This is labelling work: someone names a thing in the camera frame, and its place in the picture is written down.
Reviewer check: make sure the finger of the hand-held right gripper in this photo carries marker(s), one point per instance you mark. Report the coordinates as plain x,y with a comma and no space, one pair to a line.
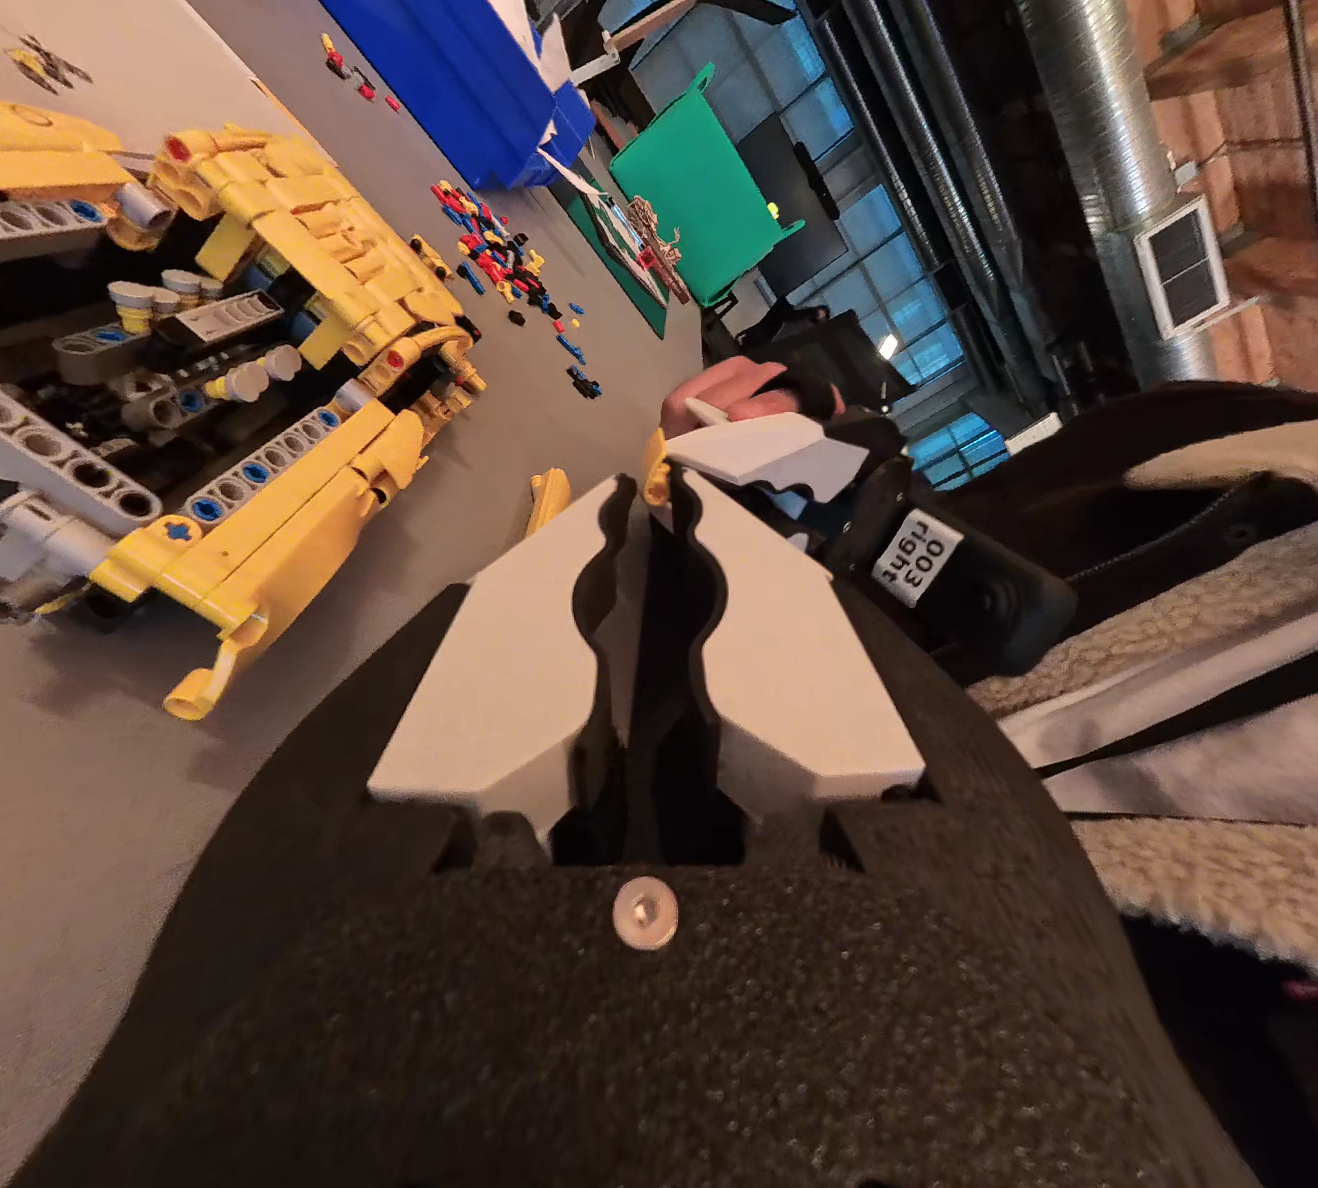
771,452

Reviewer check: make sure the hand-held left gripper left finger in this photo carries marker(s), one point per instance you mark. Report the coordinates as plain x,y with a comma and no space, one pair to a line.
494,684

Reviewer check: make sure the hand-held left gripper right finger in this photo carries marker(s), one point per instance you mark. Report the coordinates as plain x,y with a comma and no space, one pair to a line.
803,684

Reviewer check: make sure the yellow brick subassembly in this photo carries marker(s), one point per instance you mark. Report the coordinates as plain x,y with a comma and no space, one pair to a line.
653,470

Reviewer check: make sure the pile of small coloured pins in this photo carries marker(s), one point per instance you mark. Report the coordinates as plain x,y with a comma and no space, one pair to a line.
494,252

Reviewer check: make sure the yellow toy brick car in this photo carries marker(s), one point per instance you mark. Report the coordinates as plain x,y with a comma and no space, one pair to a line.
309,220

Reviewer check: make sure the person's right forearm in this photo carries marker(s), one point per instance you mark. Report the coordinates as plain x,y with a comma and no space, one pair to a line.
1183,417

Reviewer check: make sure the grey desk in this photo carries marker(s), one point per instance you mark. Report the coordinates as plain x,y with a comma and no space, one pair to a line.
103,798

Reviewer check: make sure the person's right hand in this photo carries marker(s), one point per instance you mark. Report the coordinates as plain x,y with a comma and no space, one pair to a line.
736,386

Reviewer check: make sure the yellow curved panel piece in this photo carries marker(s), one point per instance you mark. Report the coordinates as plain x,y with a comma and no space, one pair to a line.
549,499

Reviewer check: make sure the small brick model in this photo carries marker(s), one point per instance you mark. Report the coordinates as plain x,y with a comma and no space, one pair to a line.
659,246

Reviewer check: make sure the green baseplate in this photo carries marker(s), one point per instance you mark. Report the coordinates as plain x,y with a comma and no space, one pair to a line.
618,262

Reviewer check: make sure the green carry box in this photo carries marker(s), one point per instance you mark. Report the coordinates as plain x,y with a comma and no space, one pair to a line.
700,190

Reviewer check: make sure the person's fleece jacket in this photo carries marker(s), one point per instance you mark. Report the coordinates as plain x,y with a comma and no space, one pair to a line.
1183,880

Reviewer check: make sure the white vent grille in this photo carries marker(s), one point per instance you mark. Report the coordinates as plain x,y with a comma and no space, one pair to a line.
1182,267

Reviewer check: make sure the small red black pin cluster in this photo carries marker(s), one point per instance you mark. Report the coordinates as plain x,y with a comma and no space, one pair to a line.
350,72

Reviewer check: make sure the blue storage bin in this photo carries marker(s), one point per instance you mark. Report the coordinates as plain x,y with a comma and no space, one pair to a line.
412,5

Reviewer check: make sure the open instruction booklet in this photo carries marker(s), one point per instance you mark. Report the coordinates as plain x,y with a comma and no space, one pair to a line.
123,56

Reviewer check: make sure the metal ventilation duct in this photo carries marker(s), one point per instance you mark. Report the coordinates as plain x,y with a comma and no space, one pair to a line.
1091,76

